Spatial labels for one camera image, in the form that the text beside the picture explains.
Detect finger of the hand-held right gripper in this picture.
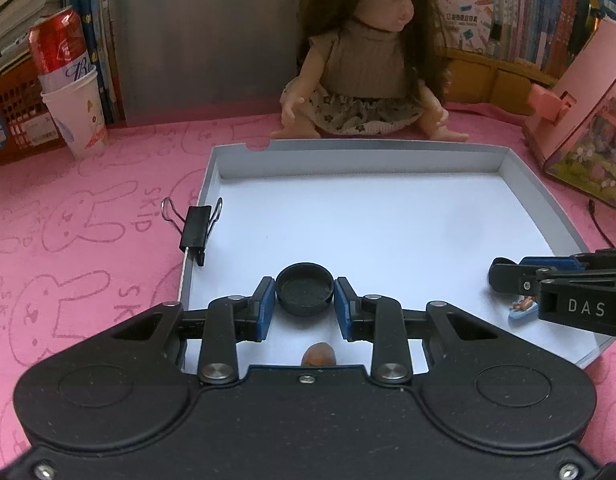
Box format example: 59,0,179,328
489,257,556,295
520,248,616,272

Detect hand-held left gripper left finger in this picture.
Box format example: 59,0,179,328
112,277,277,386

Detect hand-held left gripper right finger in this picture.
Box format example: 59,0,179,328
334,277,499,386

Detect small blue hair clip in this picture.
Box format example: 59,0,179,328
508,296,539,322

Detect black round cap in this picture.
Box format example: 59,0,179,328
276,262,336,317

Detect white shallow cardboard tray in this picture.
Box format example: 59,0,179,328
179,140,616,376

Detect small brown round object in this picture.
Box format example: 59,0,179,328
301,342,337,367

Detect black binder clip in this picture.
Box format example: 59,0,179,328
161,198,223,267

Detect pink house-shaped box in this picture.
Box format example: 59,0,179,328
522,15,616,211

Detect yellow wooden organizer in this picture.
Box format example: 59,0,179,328
438,45,558,118

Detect pink rabbit print mat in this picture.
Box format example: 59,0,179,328
0,102,616,466

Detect row of upright books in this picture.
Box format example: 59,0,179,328
458,0,616,78

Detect long-haired baby doll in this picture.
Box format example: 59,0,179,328
270,0,471,142

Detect white box with colourful print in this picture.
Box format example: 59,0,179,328
433,0,496,56

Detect white paper cup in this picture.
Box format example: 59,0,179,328
40,67,109,161

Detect grey panel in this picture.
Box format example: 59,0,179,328
108,0,309,128

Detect orange plastic basket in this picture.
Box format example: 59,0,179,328
0,55,71,171

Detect upright blue books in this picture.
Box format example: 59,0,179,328
63,0,126,128

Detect red drink can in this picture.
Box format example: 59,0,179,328
28,6,89,93

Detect stack of books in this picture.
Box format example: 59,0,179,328
0,0,66,81

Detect black cable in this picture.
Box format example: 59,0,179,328
588,199,616,250

